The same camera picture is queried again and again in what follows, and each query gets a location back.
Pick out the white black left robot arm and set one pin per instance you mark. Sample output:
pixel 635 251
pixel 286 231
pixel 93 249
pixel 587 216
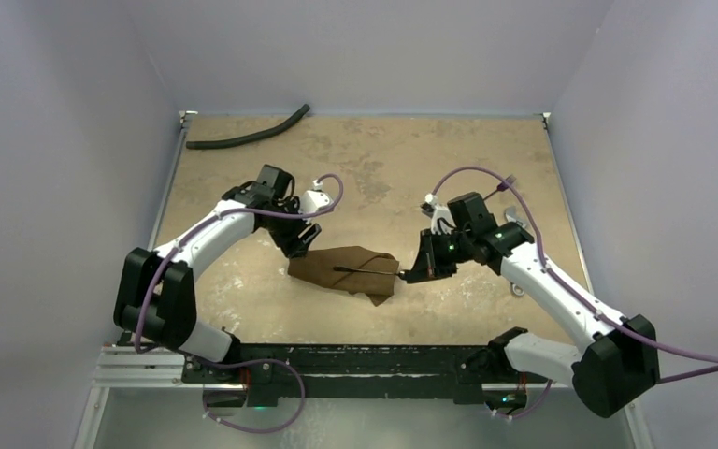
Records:
pixel 156 299

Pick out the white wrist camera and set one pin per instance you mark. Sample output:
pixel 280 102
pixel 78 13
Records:
pixel 439 215
pixel 315 200

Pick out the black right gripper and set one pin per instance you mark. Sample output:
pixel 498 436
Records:
pixel 426 259

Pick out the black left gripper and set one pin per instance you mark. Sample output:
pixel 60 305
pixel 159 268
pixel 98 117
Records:
pixel 295 245

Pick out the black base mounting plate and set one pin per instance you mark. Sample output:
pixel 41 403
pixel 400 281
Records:
pixel 463 374

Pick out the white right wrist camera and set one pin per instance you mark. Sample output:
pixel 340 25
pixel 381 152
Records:
pixel 439 215

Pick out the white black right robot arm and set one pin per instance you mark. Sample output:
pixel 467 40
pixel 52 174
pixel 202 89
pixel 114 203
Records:
pixel 608 362

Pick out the adjustable wrench red handle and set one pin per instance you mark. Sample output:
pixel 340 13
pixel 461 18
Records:
pixel 512 217

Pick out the brown fabric napkin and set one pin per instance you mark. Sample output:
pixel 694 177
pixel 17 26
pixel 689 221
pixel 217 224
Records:
pixel 316 268

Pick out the black foam tube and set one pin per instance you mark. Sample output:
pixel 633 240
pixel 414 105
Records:
pixel 228 143

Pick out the aluminium extrusion rail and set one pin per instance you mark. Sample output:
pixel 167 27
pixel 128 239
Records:
pixel 122 367

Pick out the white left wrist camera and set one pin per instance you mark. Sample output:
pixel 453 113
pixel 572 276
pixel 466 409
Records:
pixel 315 200

